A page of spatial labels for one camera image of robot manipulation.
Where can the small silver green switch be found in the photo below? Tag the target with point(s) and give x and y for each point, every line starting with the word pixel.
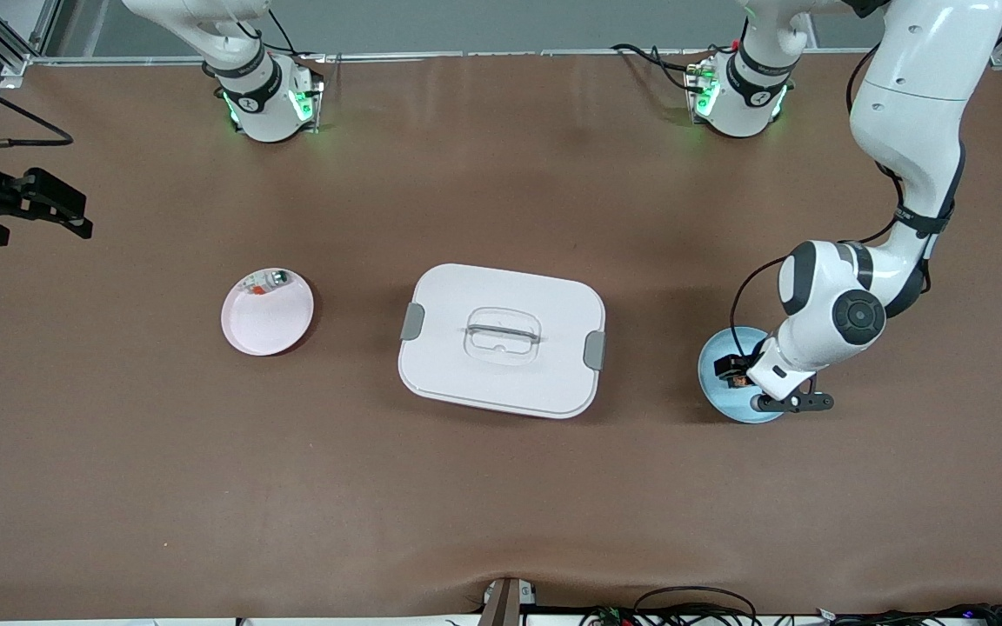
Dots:
pixel 277 279

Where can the pink plate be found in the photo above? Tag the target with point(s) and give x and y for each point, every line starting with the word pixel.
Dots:
pixel 266 330

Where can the white lidded storage box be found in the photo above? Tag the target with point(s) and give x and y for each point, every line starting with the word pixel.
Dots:
pixel 466 382

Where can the light blue plate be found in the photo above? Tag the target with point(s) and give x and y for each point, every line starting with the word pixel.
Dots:
pixel 727 404

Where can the silver table edge rail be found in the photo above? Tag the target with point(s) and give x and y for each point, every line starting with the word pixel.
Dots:
pixel 510 54

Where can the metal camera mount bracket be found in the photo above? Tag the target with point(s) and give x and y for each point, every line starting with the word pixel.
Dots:
pixel 505 604

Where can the brown table mat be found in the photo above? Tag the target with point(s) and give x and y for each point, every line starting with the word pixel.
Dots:
pixel 501 504

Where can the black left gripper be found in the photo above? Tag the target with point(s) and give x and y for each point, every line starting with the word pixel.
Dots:
pixel 742 365

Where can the orange and black switch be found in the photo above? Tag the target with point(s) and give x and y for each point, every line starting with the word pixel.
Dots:
pixel 739 381

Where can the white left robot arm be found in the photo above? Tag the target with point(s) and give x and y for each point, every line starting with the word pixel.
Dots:
pixel 918 87

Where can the green terminal connector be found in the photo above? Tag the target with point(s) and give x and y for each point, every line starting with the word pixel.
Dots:
pixel 610 617

